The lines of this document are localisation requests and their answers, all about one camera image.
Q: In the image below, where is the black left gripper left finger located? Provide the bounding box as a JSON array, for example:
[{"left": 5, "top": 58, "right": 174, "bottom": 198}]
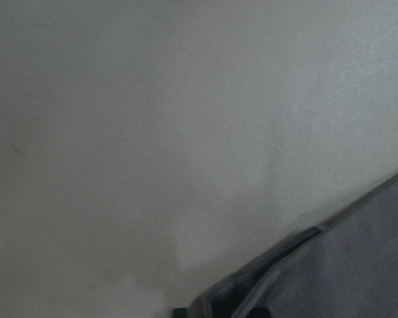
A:
[{"left": 171, "top": 307, "right": 188, "bottom": 318}]

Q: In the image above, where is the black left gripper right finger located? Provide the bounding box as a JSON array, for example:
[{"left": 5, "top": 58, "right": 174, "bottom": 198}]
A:
[{"left": 250, "top": 307, "right": 271, "bottom": 318}]

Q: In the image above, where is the dark brown t-shirt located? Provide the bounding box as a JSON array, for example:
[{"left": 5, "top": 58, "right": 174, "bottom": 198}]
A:
[{"left": 188, "top": 174, "right": 398, "bottom": 317}]

